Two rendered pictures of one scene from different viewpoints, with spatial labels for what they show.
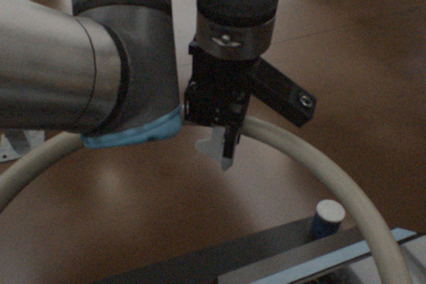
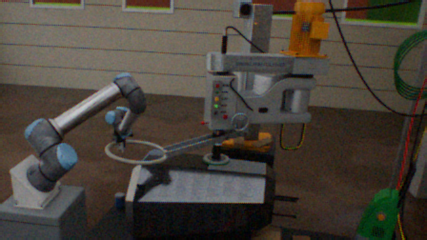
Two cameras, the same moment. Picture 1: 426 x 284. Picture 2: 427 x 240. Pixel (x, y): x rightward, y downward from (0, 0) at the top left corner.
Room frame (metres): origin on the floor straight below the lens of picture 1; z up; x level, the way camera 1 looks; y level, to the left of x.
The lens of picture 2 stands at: (-1.59, 2.18, 1.97)
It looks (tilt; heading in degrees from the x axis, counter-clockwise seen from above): 21 degrees down; 300
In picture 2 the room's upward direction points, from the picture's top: 3 degrees clockwise
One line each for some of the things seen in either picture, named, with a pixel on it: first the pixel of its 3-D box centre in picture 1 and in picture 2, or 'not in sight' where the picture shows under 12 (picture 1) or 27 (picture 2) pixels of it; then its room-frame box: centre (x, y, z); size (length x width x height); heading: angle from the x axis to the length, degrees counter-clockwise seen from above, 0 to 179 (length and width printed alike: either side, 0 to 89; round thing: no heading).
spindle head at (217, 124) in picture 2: not in sight; (230, 102); (-0.33, -0.47, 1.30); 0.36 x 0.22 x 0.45; 44
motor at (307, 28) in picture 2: not in sight; (308, 29); (-0.76, -0.86, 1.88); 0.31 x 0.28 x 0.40; 134
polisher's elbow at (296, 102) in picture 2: not in sight; (296, 99); (-0.75, -0.87, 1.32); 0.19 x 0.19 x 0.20
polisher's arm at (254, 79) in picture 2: not in sight; (264, 86); (-0.37, -1.11, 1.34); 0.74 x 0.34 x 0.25; 149
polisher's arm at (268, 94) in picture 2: not in sight; (267, 104); (-0.57, -0.68, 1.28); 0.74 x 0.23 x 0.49; 44
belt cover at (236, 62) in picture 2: not in sight; (266, 65); (-0.53, -0.66, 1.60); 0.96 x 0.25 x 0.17; 44
